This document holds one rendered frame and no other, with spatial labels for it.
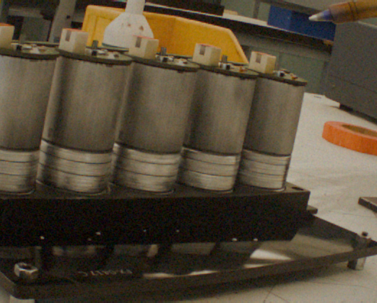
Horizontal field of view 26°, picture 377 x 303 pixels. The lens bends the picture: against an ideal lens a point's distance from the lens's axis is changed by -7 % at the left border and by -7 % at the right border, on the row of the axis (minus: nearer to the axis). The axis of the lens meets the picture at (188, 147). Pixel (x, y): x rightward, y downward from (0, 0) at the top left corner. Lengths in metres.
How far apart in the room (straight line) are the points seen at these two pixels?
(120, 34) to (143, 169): 0.29
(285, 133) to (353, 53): 0.53
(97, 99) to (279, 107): 0.08
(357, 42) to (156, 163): 0.58
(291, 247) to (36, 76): 0.11
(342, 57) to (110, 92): 0.61
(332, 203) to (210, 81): 0.15
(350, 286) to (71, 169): 0.11
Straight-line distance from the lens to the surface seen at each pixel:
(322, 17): 0.31
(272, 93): 0.31
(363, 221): 0.39
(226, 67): 0.29
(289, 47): 3.42
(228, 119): 0.29
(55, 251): 0.23
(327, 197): 0.43
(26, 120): 0.24
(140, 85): 0.27
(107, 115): 0.25
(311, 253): 0.28
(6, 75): 0.24
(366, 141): 0.60
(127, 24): 0.56
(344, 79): 0.84
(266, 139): 0.31
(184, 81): 0.27
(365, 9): 0.31
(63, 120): 0.25
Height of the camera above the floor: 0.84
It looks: 11 degrees down
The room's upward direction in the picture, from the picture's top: 12 degrees clockwise
